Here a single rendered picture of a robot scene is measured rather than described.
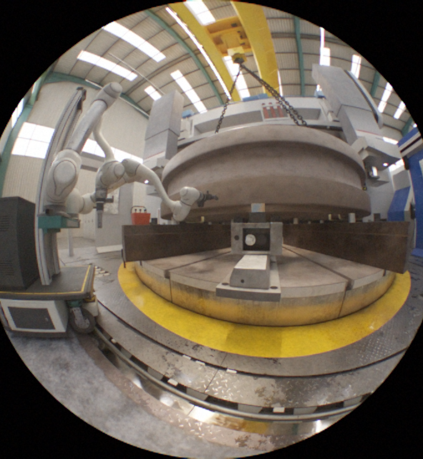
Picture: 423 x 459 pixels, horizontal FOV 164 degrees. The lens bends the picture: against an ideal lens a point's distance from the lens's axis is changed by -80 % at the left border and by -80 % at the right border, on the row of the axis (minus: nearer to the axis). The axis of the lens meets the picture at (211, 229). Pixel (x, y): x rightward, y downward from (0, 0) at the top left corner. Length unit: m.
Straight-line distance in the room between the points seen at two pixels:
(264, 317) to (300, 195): 1.05
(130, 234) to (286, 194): 1.54
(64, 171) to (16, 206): 0.49
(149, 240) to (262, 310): 1.26
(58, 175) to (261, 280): 0.98
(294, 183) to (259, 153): 0.51
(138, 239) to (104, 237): 3.04
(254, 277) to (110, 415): 0.88
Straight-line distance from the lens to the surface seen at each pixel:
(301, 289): 0.92
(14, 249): 1.09
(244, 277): 0.71
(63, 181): 0.69
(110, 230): 4.63
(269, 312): 1.00
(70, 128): 1.59
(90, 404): 0.80
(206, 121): 8.60
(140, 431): 0.70
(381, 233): 1.48
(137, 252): 1.59
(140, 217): 1.59
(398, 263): 1.43
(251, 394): 0.73
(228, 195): 1.44
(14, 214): 1.09
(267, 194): 1.37
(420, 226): 4.66
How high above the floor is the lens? 0.65
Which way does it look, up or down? 1 degrees down
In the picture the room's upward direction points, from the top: 1 degrees counter-clockwise
